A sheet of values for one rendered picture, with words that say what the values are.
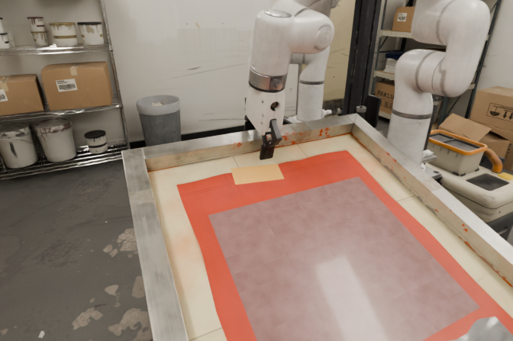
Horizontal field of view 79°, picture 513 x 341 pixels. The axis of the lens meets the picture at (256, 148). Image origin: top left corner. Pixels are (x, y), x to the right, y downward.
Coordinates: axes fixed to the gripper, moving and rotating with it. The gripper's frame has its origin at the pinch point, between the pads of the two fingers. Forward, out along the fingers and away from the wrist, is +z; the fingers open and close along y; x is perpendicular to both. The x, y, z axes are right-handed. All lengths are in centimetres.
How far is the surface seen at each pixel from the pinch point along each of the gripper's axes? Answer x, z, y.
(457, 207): -27.6, -2.3, -31.5
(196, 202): 17.8, 1.2, -12.5
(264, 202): 5.7, 1.2, -16.4
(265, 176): 2.6, 1.0, -9.9
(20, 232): 110, 171, 148
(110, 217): 48, 169, 139
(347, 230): -6.0, 1.3, -27.1
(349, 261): -2.5, 1.4, -32.3
